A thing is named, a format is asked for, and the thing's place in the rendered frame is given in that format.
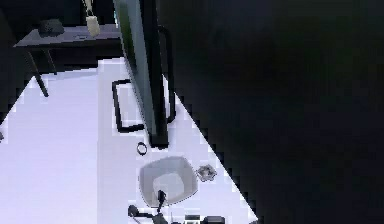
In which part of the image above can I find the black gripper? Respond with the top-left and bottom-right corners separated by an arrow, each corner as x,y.
127,189 -> 170,224

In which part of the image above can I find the grey square bowl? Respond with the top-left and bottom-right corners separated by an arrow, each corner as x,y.
138,155 -> 200,209

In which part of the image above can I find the small grey crumpled object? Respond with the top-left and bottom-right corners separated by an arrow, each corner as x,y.
196,164 -> 218,183

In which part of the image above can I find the dark grey table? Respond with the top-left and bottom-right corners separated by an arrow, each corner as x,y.
13,23 -> 123,98

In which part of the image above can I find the pale cream bottle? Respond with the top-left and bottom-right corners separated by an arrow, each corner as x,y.
81,0 -> 101,38

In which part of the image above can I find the dark grey lump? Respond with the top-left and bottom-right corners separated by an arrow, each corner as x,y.
37,18 -> 65,37

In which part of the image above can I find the small black ring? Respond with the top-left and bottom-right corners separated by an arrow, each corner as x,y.
136,141 -> 148,157

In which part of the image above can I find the black bar handle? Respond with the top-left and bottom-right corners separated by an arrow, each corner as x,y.
111,78 -> 146,134
157,25 -> 177,125

